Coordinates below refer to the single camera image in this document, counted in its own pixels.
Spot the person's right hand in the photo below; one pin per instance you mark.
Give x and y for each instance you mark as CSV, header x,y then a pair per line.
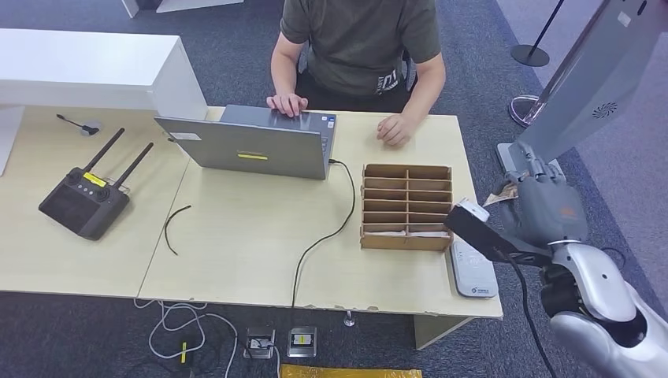
x,y
287,104

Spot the grey kiosk display stand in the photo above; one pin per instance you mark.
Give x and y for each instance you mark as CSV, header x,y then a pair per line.
x,y
600,73

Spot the yellow plastic bag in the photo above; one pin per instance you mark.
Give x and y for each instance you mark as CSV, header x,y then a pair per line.
x,y
349,372

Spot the silver floor socket box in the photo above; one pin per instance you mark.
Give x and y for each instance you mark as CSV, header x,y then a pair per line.
x,y
301,342
259,343

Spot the white furniture base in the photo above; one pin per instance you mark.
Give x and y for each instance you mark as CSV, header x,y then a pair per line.
x,y
193,4

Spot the grey laptop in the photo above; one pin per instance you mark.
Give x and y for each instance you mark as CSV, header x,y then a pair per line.
x,y
250,148

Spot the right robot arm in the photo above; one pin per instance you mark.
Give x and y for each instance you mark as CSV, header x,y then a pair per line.
x,y
595,282

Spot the small black desk microphone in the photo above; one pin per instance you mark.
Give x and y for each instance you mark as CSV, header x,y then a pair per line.
x,y
89,129

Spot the person's left hand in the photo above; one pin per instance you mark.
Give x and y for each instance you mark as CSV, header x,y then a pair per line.
x,y
395,129

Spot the black remote controller with antennas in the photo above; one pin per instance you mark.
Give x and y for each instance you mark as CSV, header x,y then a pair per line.
x,y
83,206

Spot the white card reader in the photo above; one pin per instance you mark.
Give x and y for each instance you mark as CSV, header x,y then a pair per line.
x,y
472,271

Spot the white counter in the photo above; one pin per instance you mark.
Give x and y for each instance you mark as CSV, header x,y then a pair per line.
x,y
89,62

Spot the person's left forearm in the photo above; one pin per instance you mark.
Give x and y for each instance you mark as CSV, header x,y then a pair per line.
x,y
425,88

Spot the room key card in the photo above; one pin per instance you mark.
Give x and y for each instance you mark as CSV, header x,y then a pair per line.
x,y
386,233
428,233

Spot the wooden card organiser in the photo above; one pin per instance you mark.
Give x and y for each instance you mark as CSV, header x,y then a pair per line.
x,y
406,242

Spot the person's right forearm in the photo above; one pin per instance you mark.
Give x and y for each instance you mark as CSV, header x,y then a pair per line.
x,y
284,70

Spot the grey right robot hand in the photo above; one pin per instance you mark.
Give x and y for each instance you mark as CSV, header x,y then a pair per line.
x,y
553,214

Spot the chrome stanchion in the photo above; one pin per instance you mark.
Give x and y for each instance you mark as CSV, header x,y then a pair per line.
x,y
522,112

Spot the metal table foot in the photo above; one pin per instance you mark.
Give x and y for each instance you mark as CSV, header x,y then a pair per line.
x,y
349,319

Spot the black stanchion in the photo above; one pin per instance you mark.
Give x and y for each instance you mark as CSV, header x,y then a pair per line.
x,y
529,55

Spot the person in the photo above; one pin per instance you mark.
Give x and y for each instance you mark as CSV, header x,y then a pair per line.
x,y
360,47

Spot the patterned ID card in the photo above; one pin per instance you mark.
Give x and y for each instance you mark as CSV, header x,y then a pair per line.
x,y
501,197

